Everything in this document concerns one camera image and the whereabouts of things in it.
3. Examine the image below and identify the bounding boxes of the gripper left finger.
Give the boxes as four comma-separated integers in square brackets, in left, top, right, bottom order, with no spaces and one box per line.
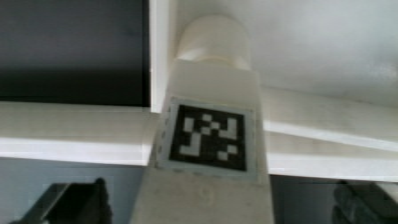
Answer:
[16,178,111,224]

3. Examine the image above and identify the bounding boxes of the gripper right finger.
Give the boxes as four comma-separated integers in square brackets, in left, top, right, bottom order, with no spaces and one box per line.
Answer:
[332,181,398,224]

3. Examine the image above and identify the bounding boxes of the white U-shaped obstacle fence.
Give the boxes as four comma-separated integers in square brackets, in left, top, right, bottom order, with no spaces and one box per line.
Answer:
[0,102,398,182]

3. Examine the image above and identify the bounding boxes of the white table leg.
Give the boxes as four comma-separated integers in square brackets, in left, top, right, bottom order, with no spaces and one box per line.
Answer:
[129,15,273,224]

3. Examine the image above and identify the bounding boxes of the white square tabletop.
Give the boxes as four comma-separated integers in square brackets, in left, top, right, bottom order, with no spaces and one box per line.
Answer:
[149,0,398,151]

